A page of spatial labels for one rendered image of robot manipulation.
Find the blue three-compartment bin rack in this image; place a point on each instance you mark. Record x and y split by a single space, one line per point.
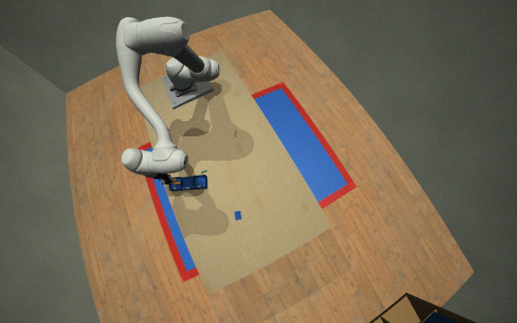
189 183

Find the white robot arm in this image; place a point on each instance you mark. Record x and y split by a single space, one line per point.
165 36

